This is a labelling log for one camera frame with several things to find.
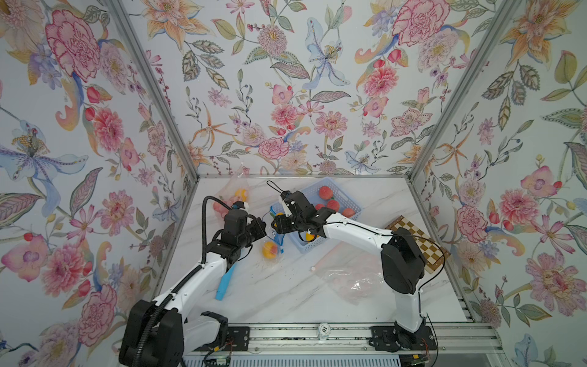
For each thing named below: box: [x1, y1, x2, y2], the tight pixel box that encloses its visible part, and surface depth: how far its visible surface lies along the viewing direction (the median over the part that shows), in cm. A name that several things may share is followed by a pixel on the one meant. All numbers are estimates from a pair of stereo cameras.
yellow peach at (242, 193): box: [234, 188, 247, 202], surface depth 106 cm
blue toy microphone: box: [215, 263, 238, 302], surface depth 86 cm
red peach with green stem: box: [327, 199, 341, 212], surface depth 106 cm
